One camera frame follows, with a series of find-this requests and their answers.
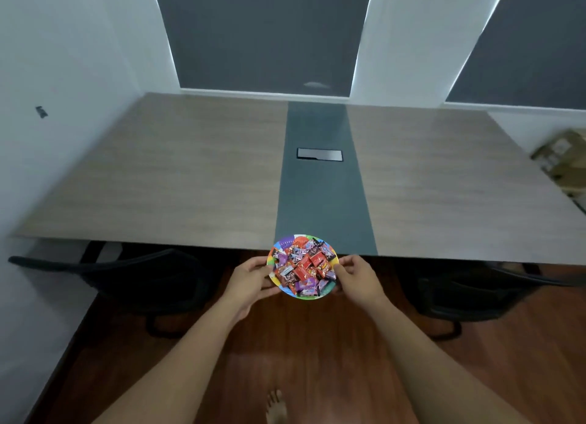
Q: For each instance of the pile of wrapped candies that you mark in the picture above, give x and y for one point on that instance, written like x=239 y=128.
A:
x=304 y=268

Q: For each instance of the colourful paper plate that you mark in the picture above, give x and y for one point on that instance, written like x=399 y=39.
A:
x=280 y=285

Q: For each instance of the brown cardboard box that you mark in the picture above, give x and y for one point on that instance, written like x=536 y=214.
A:
x=564 y=160

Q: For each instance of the wooden conference table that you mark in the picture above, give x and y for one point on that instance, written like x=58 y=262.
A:
x=183 y=172

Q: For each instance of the person's right hand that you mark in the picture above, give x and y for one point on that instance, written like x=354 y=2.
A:
x=359 y=282

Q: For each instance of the person's left forearm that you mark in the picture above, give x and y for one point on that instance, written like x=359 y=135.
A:
x=183 y=368

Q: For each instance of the person's right forearm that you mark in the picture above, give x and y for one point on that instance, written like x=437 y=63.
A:
x=439 y=368

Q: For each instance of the grey window blind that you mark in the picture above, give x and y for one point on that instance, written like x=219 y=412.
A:
x=526 y=43
x=265 y=34

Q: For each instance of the person's left hand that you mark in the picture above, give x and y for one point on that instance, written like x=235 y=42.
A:
x=247 y=284

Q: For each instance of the person's left thumb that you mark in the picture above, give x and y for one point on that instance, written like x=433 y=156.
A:
x=259 y=262

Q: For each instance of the person's foot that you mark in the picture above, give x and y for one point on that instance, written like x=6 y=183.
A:
x=276 y=407

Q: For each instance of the person's right thumb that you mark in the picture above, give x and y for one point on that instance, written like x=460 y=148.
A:
x=347 y=260

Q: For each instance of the black office chair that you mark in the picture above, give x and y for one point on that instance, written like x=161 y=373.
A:
x=476 y=291
x=137 y=277

